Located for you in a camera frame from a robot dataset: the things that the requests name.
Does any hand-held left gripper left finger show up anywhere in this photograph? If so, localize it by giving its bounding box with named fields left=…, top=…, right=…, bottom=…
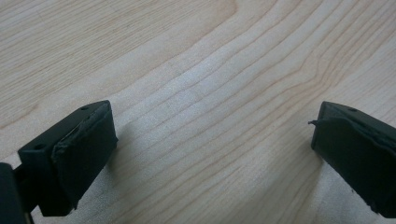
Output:
left=17, top=99, right=120, bottom=217

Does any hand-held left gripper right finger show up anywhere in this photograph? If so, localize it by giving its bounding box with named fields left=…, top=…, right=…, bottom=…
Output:
left=307, top=101, right=396, bottom=219

